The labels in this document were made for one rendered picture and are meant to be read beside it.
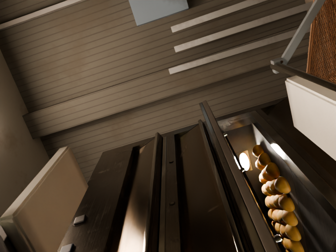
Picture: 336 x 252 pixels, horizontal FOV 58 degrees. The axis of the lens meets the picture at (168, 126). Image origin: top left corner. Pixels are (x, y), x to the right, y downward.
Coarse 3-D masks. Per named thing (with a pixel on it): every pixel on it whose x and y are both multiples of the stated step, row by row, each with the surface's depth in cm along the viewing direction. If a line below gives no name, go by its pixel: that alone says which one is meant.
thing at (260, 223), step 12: (216, 120) 173; (216, 132) 123; (228, 144) 146; (228, 156) 101; (240, 180) 85; (240, 192) 81; (252, 204) 74; (252, 216) 70; (264, 228) 65; (264, 240) 63
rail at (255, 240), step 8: (200, 104) 169; (208, 120) 140; (208, 128) 132; (216, 144) 114; (224, 160) 100; (224, 168) 96; (232, 176) 89; (232, 184) 86; (232, 192) 83; (240, 200) 78; (240, 208) 75; (248, 216) 71; (248, 224) 69; (248, 232) 67; (256, 232) 66; (256, 240) 64; (256, 248) 62
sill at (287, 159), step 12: (252, 120) 170; (264, 120) 156; (264, 132) 148; (276, 132) 139; (276, 144) 130; (288, 144) 126; (288, 156) 117; (300, 156) 115; (300, 168) 107; (312, 168) 105; (300, 180) 110; (312, 180) 99; (312, 192) 100; (324, 192) 92; (324, 204) 92
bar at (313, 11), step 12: (324, 0) 97; (312, 12) 98; (300, 24) 101; (300, 36) 101; (288, 48) 102; (276, 60) 103; (288, 60) 103; (276, 72) 104; (288, 72) 90; (300, 72) 84; (324, 84) 70
